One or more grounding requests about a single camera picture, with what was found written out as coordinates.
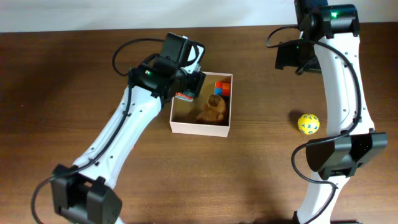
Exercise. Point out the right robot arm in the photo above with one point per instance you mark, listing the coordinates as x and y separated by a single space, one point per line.
329 45

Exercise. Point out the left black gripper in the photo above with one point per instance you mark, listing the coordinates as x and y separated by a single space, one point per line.
199 80

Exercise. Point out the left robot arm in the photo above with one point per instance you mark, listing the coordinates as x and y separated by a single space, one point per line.
83 193

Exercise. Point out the red toy fire truck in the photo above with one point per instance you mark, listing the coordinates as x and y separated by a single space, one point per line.
185 96

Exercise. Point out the brown plush capybara toy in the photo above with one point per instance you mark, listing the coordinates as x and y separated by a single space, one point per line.
214 110

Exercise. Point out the open white cardboard box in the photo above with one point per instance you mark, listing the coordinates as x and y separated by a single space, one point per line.
183 113

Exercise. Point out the colourful two-by-two puzzle cube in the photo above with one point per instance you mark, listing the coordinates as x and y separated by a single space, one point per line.
222 89

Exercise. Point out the yellow ball with blue letters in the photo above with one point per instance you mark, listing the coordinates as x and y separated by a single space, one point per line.
308 124

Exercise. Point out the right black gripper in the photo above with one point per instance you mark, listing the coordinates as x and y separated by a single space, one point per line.
285 56

